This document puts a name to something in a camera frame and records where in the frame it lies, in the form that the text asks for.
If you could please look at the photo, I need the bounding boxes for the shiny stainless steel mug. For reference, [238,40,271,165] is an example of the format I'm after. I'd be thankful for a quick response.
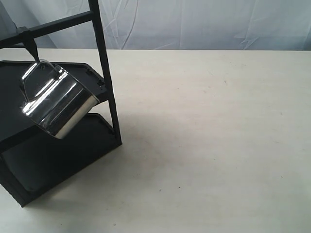
[19,60,100,139]

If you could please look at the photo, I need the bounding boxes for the black two-tier rack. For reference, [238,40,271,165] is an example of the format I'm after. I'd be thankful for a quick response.
[0,0,122,206]

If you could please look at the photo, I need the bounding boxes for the white backdrop cloth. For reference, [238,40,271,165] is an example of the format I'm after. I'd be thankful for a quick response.
[0,0,311,50]

